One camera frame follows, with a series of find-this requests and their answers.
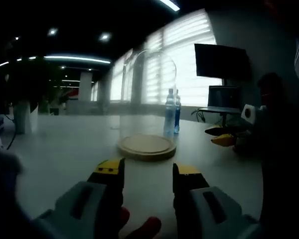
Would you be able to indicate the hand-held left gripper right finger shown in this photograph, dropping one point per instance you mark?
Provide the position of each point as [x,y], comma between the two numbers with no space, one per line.
[201,206]

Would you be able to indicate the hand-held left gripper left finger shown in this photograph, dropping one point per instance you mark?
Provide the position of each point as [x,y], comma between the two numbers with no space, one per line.
[89,204]

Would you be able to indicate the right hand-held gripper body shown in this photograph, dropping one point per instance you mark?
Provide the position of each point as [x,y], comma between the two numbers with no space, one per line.
[250,113]

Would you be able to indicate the blue Mizone drink bottle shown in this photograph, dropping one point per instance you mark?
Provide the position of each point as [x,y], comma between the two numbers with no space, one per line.
[177,117]

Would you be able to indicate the clear glass dome cover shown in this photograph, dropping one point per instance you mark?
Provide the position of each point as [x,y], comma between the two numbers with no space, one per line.
[147,94]

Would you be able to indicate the person's left hand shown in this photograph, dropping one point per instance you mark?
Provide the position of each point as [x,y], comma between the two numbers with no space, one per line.
[147,227]

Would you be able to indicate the dark side table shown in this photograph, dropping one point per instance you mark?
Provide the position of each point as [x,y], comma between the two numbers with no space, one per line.
[223,119]

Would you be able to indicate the grey laptop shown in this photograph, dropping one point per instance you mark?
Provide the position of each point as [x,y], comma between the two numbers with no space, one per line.
[224,97]

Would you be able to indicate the dark rounded object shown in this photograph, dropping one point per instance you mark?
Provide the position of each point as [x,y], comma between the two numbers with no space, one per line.
[270,87]

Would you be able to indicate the black monitor screen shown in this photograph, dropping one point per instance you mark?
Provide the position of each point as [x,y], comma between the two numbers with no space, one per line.
[221,61]

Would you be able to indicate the round wooden base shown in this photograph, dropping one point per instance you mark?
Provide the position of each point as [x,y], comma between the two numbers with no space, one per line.
[145,147]

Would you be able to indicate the person's dark clothing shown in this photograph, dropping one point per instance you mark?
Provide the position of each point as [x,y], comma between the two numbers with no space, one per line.
[289,186]

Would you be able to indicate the white window blinds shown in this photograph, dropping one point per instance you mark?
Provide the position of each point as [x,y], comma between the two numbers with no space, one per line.
[187,49]

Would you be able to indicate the potted plant in white pot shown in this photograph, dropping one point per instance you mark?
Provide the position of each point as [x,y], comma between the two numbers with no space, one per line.
[25,117]

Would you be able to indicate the red and white object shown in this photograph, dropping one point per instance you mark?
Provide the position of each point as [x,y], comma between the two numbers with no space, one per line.
[71,95]

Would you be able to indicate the straight ceiling strip light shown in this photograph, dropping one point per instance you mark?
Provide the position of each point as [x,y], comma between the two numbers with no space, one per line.
[171,4]

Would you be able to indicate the curved ceiling strip light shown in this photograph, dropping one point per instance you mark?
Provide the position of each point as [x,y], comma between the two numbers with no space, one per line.
[77,58]

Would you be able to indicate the round ceiling light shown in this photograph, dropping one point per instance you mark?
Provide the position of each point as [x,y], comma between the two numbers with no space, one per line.
[52,31]
[104,36]

